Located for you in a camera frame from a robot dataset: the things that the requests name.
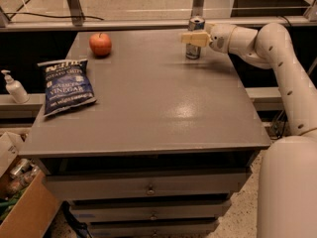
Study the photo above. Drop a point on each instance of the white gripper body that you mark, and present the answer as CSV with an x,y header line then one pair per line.
x,y
220,37

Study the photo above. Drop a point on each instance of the redbull can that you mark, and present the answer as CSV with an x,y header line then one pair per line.
x,y
196,25

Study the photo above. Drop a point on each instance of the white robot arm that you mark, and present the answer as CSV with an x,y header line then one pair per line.
x,y
287,195

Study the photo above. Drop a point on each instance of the blue chip bag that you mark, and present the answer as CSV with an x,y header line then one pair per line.
x,y
67,85

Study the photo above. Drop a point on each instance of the metal can in box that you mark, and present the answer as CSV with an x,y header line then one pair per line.
x,y
21,167

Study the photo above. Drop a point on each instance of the red apple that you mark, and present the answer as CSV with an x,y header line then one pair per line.
x,y
100,44

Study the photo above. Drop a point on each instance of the grey drawer cabinet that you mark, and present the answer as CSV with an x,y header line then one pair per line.
x,y
166,144

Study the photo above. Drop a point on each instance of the white pump bottle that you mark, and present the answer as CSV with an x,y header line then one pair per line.
x,y
15,88

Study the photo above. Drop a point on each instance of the cardboard box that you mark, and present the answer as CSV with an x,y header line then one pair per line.
x,y
32,213

